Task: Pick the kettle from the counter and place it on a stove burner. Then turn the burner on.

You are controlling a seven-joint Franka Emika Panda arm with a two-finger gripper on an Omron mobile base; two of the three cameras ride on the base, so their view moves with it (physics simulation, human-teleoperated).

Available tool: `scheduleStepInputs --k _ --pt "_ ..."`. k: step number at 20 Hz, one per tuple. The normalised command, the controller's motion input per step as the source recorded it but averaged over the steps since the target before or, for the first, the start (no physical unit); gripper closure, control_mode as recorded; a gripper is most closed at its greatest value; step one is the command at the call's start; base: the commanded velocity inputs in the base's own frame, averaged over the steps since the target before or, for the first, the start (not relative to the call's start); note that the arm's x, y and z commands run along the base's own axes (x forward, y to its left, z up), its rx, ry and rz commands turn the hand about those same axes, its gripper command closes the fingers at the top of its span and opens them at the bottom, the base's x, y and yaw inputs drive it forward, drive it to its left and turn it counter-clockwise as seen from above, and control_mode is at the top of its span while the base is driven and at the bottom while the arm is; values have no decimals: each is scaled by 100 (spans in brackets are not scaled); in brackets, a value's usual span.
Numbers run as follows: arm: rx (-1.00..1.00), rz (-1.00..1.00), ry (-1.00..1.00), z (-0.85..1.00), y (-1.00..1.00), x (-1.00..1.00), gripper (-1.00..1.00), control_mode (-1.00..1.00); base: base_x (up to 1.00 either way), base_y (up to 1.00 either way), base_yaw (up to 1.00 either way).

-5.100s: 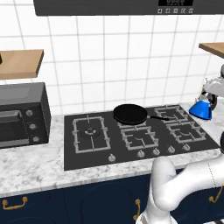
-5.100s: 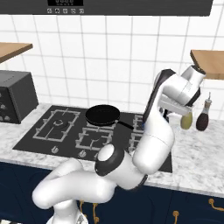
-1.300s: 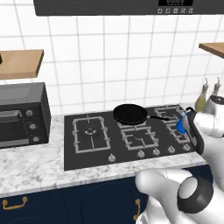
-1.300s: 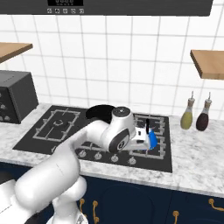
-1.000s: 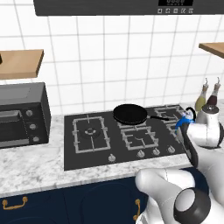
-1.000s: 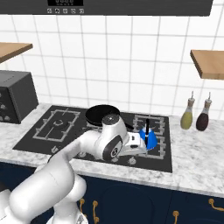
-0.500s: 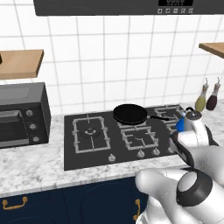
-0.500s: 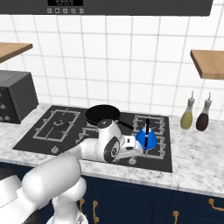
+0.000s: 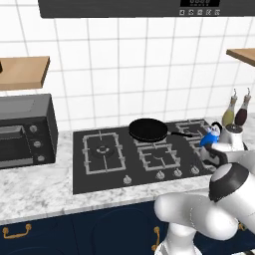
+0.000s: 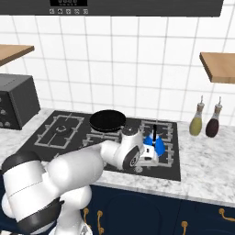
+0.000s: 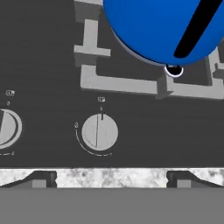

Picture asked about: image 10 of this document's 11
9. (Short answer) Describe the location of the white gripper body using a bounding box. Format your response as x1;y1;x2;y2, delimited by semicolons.
134;155;161;169

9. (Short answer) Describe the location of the navy cupboard door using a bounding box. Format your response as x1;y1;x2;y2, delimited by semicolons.
80;185;94;235
91;184;182;235
179;199;235;235

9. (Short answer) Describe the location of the black round pan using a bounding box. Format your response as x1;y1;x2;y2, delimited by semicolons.
88;109;128;133

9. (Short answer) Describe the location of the olive oil bottle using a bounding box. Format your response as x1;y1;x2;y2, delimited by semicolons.
188;95;206;138

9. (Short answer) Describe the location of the dark vinegar bottle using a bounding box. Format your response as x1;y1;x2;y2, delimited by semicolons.
205;96;224;139

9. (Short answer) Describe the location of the black hob with grey grates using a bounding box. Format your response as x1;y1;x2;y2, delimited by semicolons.
18;109;182;183

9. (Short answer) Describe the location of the dark grey toaster oven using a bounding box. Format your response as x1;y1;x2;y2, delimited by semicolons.
0;73;41;131

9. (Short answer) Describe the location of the dark range hood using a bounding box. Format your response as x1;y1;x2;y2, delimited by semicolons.
0;0;225;18

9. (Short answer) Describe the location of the blue kettle with black handle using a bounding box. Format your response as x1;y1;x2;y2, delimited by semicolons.
143;123;166;157

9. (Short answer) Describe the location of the gold cupboard handle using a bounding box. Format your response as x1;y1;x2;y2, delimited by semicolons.
83;207;90;228
96;209;105;235
218;207;235;223
180;220;189;235

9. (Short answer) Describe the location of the wooden wall shelf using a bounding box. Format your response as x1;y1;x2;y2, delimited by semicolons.
0;44;36;67
198;51;235;84

